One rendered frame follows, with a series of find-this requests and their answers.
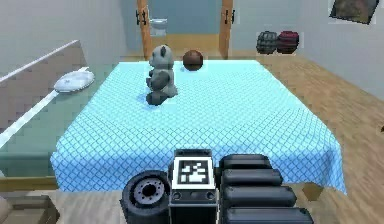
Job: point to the dark red dumbbell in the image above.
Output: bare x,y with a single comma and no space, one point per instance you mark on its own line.
288,42

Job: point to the brown box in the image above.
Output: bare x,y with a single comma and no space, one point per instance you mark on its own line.
28,210

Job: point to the wooden room door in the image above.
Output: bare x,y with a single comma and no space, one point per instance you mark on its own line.
226,28
144,28

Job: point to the grey teddy bear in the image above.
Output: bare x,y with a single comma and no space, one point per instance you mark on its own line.
161,75

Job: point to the white toilet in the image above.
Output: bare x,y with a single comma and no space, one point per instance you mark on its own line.
158,26

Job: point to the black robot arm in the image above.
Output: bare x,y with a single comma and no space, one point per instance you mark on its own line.
246,190

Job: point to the dark grey dumbbell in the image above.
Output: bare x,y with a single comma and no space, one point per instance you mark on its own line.
266,42

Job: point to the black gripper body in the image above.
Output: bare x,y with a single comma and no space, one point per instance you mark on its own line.
146,195

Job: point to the bed with blue checked blanket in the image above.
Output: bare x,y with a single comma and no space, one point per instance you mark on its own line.
200,116

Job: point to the framed wall picture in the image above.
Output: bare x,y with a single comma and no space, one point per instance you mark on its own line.
354,10

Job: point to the brown ball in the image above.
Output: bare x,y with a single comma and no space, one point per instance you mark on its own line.
192,60

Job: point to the white pillow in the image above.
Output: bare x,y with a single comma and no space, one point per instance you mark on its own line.
74,81

